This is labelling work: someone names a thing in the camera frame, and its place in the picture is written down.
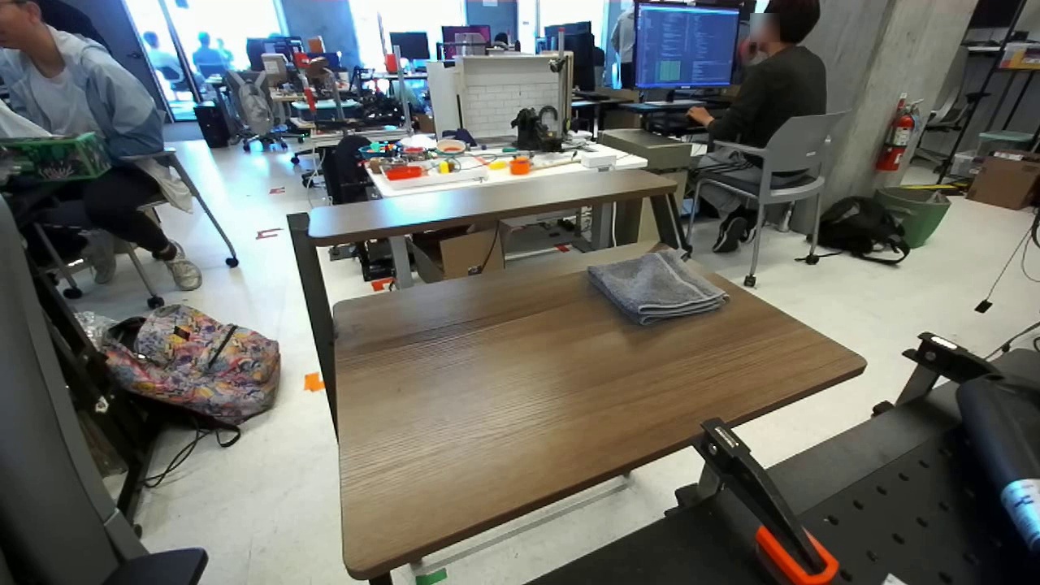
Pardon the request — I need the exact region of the red fire extinguisher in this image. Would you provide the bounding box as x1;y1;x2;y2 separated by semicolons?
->
870;91;923;180

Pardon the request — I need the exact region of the dark grey office chair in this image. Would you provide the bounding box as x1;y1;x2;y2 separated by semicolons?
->
0;200;213;585

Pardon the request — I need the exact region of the black metal clamp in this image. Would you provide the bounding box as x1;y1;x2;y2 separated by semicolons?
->
894;327;1009;412

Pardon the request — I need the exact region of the black shelf rack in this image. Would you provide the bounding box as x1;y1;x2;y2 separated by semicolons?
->
932;0;1040;186

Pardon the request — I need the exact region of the white tray with colourful toys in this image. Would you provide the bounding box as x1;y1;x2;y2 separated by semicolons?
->
363;129;649;200

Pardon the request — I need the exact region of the computer monitor with blue screen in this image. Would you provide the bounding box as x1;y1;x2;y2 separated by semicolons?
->
631;0;746;101

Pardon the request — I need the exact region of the brown cardboard box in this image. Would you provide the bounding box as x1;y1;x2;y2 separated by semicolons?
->
966;148;1040;212

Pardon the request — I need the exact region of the black cylinder with blue label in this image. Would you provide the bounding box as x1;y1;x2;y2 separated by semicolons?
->
954;377;1040;536

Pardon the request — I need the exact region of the black backpack with straps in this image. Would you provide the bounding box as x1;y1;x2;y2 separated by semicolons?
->
817;193;915;269

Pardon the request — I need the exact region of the grey-blue towel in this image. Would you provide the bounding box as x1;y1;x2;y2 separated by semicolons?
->
585;250;730;327

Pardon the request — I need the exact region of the white hard case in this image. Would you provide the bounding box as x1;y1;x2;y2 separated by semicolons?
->
451;48;576;143

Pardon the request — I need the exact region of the cardboard box under desk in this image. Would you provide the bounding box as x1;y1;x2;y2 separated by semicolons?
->
413;225;507;285

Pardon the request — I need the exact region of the colourful patterned backpack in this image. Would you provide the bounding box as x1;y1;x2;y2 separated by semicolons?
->
101;301;284;430

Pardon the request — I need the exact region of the green bin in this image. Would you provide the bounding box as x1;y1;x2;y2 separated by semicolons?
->
876;183;954;250

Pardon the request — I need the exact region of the seated person in dark sweater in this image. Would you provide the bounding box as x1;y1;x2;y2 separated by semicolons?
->
685;0;830;261

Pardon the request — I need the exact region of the black clamp with orange handle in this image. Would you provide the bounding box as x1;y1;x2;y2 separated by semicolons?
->
688;415;844;585

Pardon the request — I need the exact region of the seated person in light-blue jacket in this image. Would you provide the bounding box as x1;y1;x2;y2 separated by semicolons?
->
0;0;207;295

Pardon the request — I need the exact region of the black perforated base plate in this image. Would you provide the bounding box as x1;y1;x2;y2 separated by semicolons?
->
529;375;1040;585

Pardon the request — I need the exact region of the black device on desk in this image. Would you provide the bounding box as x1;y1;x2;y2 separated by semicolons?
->
507;101;569;152

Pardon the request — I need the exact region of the small black bag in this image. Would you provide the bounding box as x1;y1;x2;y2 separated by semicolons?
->
323;134;379;209

